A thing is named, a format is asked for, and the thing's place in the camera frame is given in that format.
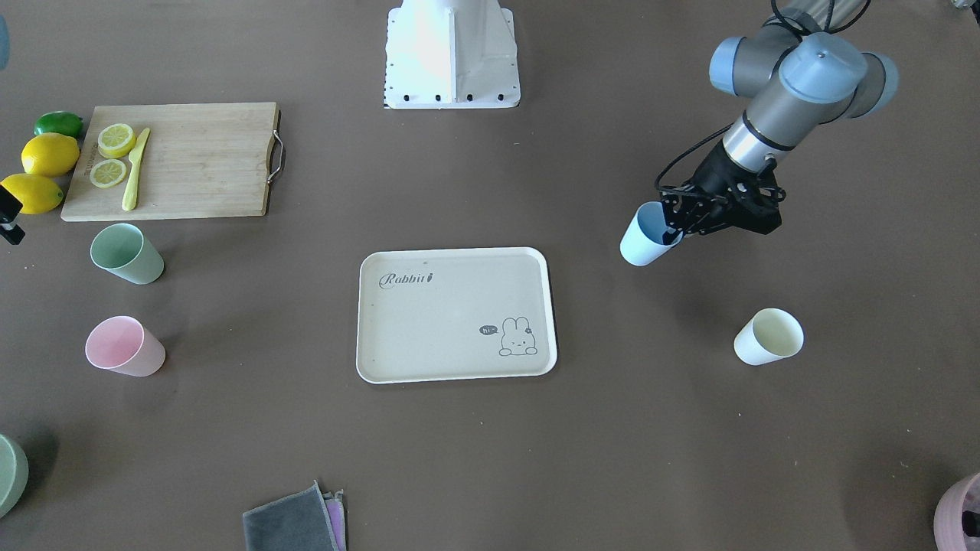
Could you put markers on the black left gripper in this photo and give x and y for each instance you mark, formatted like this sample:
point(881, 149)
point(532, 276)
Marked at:
point(713, 177)

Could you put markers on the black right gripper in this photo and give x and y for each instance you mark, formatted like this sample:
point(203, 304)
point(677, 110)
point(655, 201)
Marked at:
point(9, 205)

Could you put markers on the blue plastic cup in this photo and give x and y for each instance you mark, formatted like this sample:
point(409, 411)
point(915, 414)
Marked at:
point(648, 235)

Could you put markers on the pink plastic cup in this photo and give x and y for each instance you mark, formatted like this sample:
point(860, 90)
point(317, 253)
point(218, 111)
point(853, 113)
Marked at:
point(121, 344)

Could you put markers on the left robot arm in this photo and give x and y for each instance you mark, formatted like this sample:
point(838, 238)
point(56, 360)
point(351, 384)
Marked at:
point(798, 73)

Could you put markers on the beige rabbit tray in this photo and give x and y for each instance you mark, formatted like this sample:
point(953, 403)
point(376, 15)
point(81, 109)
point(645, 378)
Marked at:
point(454, 314)

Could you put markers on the yellow lemon near board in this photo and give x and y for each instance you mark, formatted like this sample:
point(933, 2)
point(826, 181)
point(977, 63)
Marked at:
point(37, 194)

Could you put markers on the yellow lemon middle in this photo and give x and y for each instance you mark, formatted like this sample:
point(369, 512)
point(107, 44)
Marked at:
point(50, 155)

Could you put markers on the green lime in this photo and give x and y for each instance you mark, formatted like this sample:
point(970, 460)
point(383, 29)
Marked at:
point(60, 122)

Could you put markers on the lemon slice lower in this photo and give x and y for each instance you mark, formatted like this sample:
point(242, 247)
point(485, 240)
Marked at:
point(108, 173)

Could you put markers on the lemon slice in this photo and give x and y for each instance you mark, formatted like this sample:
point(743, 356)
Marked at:
point(116, 141)
point(108, 173)

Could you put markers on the green plastic cup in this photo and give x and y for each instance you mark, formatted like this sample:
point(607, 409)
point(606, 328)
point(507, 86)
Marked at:
point(123, 250)

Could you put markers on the lemon slice upper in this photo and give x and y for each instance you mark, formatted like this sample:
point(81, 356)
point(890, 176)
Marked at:
point(116, 141)

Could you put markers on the yellow plastic knife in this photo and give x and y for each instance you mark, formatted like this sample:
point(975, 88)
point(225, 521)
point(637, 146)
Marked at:
point(130, 196)

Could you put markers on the cream plastic cup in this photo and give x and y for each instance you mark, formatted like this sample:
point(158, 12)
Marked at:
point(771, 334)

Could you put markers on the bamboo cutting board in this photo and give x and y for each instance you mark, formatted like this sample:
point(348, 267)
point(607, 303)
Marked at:
point(201, 160)

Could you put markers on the green bowl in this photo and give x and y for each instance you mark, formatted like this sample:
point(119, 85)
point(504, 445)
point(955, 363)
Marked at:
point(14, 473)

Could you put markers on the pink ice bowl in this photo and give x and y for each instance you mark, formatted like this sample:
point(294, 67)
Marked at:
point(955, 523)

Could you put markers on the grey folded cloth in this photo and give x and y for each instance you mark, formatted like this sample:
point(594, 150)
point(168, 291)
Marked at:
point(296, 522)

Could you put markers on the purple folded cloth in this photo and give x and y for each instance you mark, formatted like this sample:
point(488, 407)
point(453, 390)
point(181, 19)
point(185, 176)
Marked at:
point(335, 505)

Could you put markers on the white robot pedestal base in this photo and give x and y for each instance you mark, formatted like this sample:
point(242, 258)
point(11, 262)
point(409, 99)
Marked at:
point(451, 55)

